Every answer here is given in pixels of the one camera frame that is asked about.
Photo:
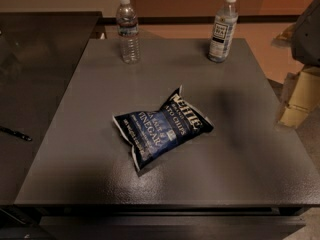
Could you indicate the clear plastic water bottle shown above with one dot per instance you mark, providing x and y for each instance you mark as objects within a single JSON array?
[{"x": 128, "y": 32}]

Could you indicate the white labelled drink bottle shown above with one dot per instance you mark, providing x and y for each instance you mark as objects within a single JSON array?
[{"x": 223, "y": 30}]

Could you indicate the blue Kettle chips bag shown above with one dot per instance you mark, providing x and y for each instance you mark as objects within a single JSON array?
[{"x": 153, "y": 133}]

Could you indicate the dark side table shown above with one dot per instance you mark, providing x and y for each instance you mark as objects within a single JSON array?
[{"x": 38, "y": 55}]

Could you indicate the black pen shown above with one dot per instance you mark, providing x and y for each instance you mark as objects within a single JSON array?
[{"x": 15, "y": 133}]

